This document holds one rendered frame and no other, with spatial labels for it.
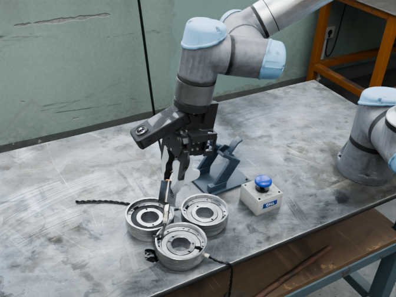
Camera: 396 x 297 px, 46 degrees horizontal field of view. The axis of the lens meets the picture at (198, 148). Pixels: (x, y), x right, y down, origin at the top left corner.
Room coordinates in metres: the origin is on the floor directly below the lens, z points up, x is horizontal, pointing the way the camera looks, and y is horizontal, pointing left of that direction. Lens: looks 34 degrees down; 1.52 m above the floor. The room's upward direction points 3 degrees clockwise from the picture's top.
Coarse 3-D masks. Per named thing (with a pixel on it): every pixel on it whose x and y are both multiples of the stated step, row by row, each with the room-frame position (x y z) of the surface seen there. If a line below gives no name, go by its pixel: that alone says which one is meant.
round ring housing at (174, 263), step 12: (168, 228) 0.72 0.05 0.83; (180, 228) 0.73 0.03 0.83; (192, 228) 0.73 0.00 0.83; (156, 240) 0.68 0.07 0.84; (180, 240) 0.70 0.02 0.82; (192, 240) 0.70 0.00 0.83; (204, 240) 0.69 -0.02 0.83; (156, 252) 0.66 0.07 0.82; (180, 252) 0.66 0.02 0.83; (204, 252) 0.66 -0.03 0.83; (168, 264) 0.64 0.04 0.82; (180, 264) 0.63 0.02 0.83; (192, 264) 0.64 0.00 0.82
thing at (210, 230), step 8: (184, 200) 0.81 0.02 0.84; (192, 200) 0.82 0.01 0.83; (200, 200) 0.82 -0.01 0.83; (208, 200) 0.82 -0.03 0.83; (216, 200) 0.82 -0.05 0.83; (184, 208) 0.79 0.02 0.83; (200, 208) 0.80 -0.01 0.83; (208, 208) 0.80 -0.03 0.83; (224, 208) 0.80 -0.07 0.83; (184, 216) 0.75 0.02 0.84; (192, 216) 0.77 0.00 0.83; (200, 216) 0.80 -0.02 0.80; (208, 216) 0.80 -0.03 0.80; (216, 216) 0.77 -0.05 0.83; (224, 216) 0.78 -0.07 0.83; (200, 224) 0.73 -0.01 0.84; (208, 224) 0.73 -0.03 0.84; (216, 224) 0.74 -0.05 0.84; (224, 224) 0.75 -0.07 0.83; (208, 232) 0.73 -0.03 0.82; (216, 232) 0.75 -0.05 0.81
